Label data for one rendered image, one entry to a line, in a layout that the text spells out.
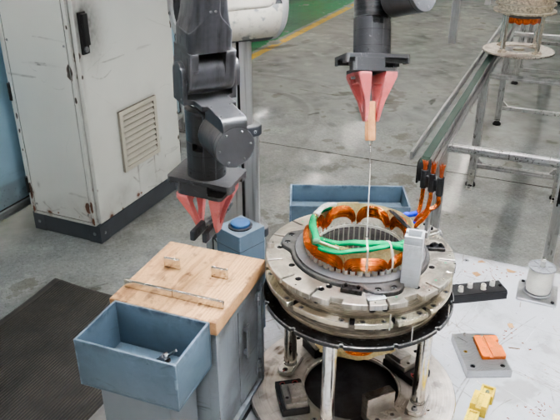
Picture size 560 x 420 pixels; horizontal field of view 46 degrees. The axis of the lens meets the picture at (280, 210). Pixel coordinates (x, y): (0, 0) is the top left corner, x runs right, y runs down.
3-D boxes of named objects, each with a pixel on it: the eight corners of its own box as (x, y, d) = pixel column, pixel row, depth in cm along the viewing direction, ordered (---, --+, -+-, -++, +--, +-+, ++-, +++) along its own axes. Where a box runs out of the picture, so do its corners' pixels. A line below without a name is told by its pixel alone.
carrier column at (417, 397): (422, 410, 120) (435, 316, 110) (409, 407, 121) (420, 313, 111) (424, 401, 122) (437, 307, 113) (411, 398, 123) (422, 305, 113)
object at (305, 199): (393, 294, 157) (403, 185, 144) (399, 321, 147) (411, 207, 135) (289, 292, 158) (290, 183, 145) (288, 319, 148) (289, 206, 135)
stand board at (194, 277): (217, 336, 101) (216, 323, 100) (110, 310, 107) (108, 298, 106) (265, 271, 117) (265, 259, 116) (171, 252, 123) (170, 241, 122)
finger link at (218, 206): (222, 245, 99) (220, 190, 94) (179, 235, 101) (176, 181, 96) (240, 223, 104) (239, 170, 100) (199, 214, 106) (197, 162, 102)
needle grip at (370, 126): (377, 140, 102) (377, 101, 102) (367, 140, 102) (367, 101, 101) (373, 140, 104) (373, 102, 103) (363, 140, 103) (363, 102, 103)
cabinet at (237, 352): (223, 458, 113) (217, 335, 101) (129, 430, 118) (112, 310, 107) (266, 385, 129) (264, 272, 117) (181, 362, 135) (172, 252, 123)
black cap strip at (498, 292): (506, 298, 155) (507, 291, 154) (446, 304, 153) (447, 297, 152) (497, 287, 160) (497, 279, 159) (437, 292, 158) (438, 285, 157)
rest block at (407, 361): (404, 373, 127) (405, 364, 126) (384, 358, 130) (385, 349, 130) (419, 364, 129) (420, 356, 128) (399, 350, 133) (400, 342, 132)
